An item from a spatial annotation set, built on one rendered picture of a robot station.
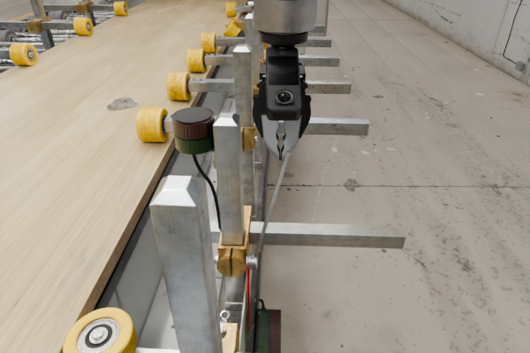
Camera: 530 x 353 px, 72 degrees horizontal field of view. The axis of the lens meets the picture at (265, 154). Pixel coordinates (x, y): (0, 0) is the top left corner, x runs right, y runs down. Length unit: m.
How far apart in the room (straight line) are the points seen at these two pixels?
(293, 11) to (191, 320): 0.38
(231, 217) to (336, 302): 1.13
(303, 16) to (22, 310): 0.53
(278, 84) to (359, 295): 1.34
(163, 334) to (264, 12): 0.65
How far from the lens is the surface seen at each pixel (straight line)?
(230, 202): 0.58
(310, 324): 1.61
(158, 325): 0.88
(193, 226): 0.28
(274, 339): 0.74
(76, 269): 0.63
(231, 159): 0.54
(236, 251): 0.64
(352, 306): 1.69
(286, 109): 0.47
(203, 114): 0.53
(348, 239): 0.70
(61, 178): 0.85
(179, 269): 0.32
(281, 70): 0.51
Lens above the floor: 1.33
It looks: 31 degrees down
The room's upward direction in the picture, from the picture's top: straight up
